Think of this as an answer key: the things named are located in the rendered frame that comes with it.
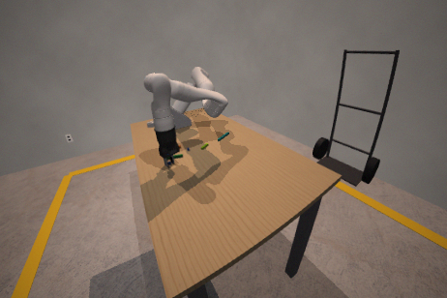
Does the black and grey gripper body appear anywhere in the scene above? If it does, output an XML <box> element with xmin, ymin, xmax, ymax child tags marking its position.
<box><xmin>147</xmin><ymin>114</ymin><xmax>180</xmax><ymax>159</ymax></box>

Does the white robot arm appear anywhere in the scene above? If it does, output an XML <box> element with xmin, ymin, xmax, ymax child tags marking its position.
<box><xmin>144</xmin><ymin>67</ymin><xmax>228</xmax><ymax>118</ymax></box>

